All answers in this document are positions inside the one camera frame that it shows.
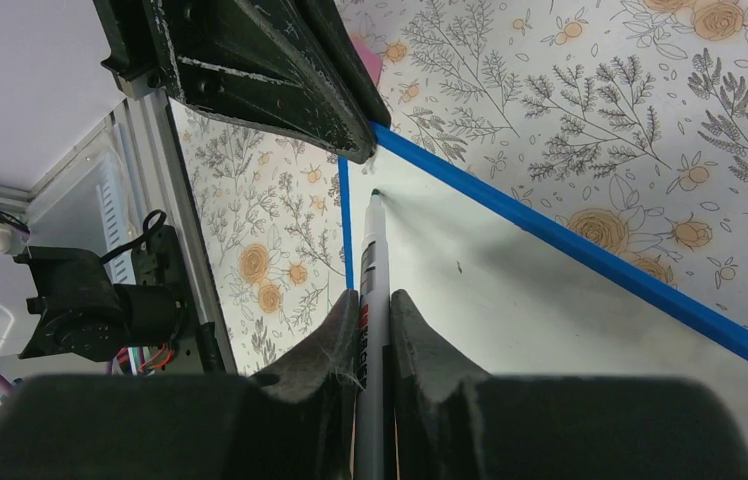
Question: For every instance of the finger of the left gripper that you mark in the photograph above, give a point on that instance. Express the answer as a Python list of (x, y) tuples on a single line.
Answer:
[(283, 67)]

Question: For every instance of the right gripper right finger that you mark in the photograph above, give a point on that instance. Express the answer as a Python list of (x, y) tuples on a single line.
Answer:
[(457, 421)]

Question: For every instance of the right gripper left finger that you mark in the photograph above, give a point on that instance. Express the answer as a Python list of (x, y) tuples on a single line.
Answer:
[(290, 420)]

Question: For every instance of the blue framed whiteboard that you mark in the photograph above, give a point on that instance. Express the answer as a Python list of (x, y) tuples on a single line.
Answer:
[(519, 294)]

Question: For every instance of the white marker pen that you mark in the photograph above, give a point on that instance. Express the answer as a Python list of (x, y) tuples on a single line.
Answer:
[(374, 450)]

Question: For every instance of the pink metronome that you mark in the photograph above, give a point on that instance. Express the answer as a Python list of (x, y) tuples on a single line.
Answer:
[(372, 61)]

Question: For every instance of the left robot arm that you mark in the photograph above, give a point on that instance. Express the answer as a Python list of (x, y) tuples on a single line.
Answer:
[(61, 300)]

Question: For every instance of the white cable duct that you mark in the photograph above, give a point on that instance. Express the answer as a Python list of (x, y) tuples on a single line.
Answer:
[(114, 211)]

